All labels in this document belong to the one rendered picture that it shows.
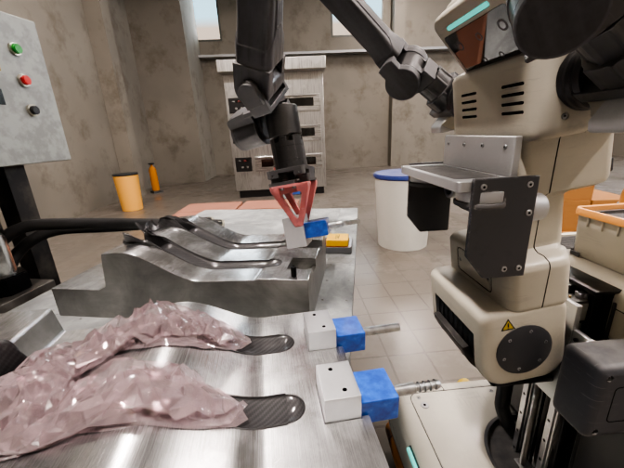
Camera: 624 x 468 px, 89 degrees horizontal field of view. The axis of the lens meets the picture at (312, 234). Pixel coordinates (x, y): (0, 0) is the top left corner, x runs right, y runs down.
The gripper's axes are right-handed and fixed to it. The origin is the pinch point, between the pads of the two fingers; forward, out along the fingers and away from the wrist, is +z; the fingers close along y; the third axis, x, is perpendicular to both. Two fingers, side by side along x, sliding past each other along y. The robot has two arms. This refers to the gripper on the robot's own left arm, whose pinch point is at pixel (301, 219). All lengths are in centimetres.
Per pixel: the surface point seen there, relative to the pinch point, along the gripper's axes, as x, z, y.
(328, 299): 1.4, 17.1, -4.5
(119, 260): -32.3, 1.2, 7.4
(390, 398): 11.7, 16.3, 26.9
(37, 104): -80, -44, -29
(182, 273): -21.8, 5.5, 5.8
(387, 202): 27, 21, -247
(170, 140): -459, -186, -710
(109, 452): -9.3, 11.5, 37.9
